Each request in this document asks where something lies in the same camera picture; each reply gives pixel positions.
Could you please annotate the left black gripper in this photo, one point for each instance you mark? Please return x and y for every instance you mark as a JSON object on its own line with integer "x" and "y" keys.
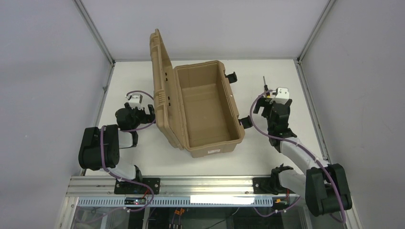
{"x": 139, "y": 109}

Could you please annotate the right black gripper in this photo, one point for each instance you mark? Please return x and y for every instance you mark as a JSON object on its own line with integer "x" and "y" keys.
{"x": 271, "y": 105}

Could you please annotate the black yellow screwdriver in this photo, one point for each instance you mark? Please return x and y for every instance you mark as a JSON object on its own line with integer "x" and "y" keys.
{"x": 267, "y": 95}

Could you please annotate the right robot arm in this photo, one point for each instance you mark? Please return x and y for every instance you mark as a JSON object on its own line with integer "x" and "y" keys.
{"x": 324, "y": 186}

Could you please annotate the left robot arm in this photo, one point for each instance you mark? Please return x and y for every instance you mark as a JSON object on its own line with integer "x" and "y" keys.
{"x": 100, "y": 147}

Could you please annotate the tan plastic toolbox bin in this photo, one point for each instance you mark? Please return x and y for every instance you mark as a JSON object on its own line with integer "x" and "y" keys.
{"x": 194, "y": 104}

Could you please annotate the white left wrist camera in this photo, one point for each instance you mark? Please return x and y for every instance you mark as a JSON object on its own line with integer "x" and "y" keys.
{"x": 135, "y": 100}

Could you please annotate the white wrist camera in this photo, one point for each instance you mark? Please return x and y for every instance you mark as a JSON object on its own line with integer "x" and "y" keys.
{"x": 280, "y": 95}
{"x": 135, "y": 100}

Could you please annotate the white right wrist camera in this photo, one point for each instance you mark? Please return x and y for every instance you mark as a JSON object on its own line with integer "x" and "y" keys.
{"x": 280, "y": 95}

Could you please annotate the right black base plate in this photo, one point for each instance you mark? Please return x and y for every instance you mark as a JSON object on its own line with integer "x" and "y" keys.
{"x": 264, "y": 185}

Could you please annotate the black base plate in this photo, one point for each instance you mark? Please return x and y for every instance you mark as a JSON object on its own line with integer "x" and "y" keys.
{"x": 264, "y": 185}
{"x": 128, "y": 188}

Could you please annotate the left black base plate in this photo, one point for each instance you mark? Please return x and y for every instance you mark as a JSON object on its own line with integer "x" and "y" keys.
{"x": 128, "y": 188}

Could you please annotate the aluminium mounting rail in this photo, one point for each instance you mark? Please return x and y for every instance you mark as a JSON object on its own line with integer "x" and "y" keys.
{"x": 169, "y": 186}

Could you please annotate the grey slotted cable duct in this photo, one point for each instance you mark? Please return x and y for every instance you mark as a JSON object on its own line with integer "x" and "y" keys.
{"x": 192, "y": 201}

